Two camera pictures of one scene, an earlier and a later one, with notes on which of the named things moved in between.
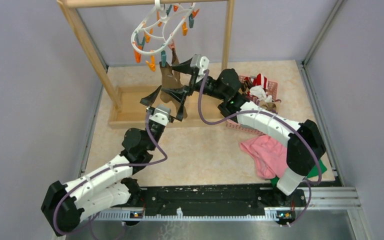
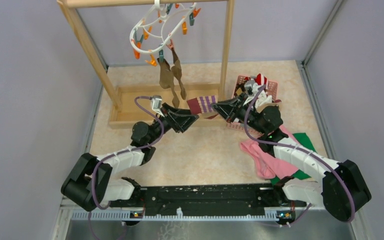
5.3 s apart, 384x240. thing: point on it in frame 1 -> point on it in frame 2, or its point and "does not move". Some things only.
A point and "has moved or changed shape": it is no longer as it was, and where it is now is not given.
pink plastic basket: x=272 y=90 does not move
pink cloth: x=269 y=154 does not move
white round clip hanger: x=152 y=35 does not move
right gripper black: x=185 y=67 -> x=226 y=108
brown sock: x=168 y=81 has moved or changed shape
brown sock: x=175 y=61 has moved or changed shape
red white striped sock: x=261 y=80 does not move
